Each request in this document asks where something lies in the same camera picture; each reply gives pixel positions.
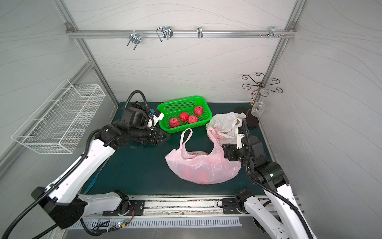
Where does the metal clamp hook middle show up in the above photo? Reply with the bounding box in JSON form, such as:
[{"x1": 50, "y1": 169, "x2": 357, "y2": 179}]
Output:
[{"x1": 156, "y1": 26, "x2": 174, "y2": 42}]

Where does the small metal hook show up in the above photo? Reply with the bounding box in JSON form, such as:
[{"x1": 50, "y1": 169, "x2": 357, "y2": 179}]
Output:
[{"x1": 197, "y1": 26, "x2": 203, "y2": 39}]

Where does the white printed plastic bag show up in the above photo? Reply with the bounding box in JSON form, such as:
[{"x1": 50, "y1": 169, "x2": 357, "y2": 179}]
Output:
[{"x1": 207, "y1": 112, "x2": 246, "y2": 146}]

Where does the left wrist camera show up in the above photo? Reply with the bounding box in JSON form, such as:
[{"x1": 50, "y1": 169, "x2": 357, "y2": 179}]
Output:
[{"x1": 151, "y1": 109, "x2": 164, "y2": 121}]

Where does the green plastic basket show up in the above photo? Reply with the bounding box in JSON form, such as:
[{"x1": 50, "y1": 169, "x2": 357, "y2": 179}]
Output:
[{"x1": 157, "y1": 96, "x2": 212, "y2": 133}]

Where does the clear glass on stand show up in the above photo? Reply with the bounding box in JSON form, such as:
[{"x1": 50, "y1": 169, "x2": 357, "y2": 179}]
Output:
[{"x1": 251, "y1": 101, "x2": 265, "y2": 117}]

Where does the metal clamp hook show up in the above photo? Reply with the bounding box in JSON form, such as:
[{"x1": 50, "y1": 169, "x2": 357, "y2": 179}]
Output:
[
  {"x1": 156, "y1": 26, "x2": 174, "y2": 42},
  {"x1": 127, "y1": 32, "x2": 141, "y2": 50}
]

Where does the metal bracket right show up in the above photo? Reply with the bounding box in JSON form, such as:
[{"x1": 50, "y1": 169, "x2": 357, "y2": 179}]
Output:
[{"x1": 259, "y1": 26, "x2": 285, "y2": 38}]

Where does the metal clamp hook left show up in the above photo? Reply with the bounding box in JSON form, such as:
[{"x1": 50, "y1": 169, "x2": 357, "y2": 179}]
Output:
[{"x1": 127, "y1": 32, "x2": 141, "y2": 50}]

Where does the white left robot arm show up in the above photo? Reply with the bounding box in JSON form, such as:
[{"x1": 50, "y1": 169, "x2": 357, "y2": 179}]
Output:
[{"x1": 3, "y1": 107, "x2": 170, "y2": 239}]

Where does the aluminium crossbar rail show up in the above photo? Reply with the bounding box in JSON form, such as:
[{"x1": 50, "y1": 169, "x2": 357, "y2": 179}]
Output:
[{"x1": 67, "y1": 28, "x2": 297, "y2": 39}]

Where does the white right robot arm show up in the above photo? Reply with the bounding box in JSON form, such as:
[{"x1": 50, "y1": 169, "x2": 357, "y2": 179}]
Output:
[{"x1": 222, "y1": 136, "x2": 315, "y2": 239}]

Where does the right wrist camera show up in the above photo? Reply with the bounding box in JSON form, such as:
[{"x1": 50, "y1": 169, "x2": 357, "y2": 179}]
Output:
[{"x1": 235, "y1": 126, "x2": 245, "y2": 150}]

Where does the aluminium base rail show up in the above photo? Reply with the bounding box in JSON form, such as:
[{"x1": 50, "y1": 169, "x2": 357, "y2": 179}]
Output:
[{"x1": 59, "y1": 195, "x2": 305, "y2": 219}]

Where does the white wire basket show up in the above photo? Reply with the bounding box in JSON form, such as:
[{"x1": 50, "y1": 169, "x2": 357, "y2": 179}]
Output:
[{"x1": 11, "y1": 79, "x2": 105, "y2": 154}]

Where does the red apple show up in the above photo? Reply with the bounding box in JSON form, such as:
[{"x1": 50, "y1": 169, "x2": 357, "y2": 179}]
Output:
[
  {"x1": 188, "y1": 115, "x2": 199, "y2": 123},
  {"x1": 179, "y1": 112, "x2": 190, "y2": 122},
  {"x1": 194, "y1": 106, "x2": 204, "y2": 116},
  {"x1": 169, "y1": 118, "x2": 180, "y2": 128}
]

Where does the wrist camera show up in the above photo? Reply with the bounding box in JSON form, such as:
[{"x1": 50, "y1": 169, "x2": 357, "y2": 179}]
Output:
[
  {"x1": 235, "y1": 126, "x2": 245, "y2": 150},
  {"x1": 151, "y1": 109, "x2": 164, "y2": 121}
]

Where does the bronze curled hook stand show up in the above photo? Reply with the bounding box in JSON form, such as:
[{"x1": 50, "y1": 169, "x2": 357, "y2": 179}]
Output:
[{"x1": 234, "y1": 72, "x2": 284, "y2": 127}]

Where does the pink plastic bag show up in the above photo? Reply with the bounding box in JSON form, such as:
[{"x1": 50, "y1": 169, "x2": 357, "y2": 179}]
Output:
[{"x1": 165, "y1": 127, "x2": 242, "y2": 185}]

